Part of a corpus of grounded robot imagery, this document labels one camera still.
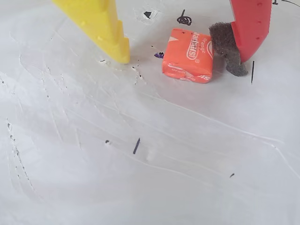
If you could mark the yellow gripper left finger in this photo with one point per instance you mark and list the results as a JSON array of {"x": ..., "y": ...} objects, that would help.
[{"x": 93, "y": 18}]

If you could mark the gripper red right finger foam pad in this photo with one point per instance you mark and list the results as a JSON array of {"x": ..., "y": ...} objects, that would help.
[{"x": 250, "y": 23}]

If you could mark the orange Starburst candy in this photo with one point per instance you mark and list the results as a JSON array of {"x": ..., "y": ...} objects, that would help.
[{"x": 187, "y": 56}]

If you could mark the white plastic table cover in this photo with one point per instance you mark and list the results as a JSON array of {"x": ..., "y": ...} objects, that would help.
[{"x": 93, "y": 140}]

